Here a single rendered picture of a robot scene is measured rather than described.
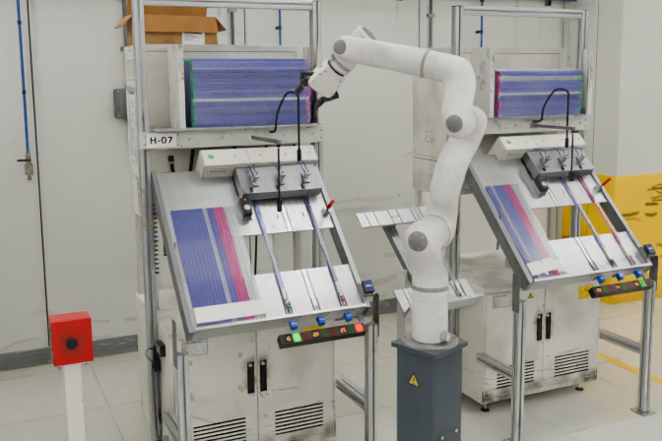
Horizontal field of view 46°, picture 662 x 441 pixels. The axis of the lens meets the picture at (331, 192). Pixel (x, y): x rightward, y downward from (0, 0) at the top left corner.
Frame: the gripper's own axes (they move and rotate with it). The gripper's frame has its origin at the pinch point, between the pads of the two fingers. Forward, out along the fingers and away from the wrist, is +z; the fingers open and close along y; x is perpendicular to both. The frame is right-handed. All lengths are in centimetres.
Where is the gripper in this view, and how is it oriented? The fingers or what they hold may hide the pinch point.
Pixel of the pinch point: (306, 98)
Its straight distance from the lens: 273.5
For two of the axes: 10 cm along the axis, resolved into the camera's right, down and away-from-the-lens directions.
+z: -6.6, 6.3, 4.1
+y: 7.4, 4.3, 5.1
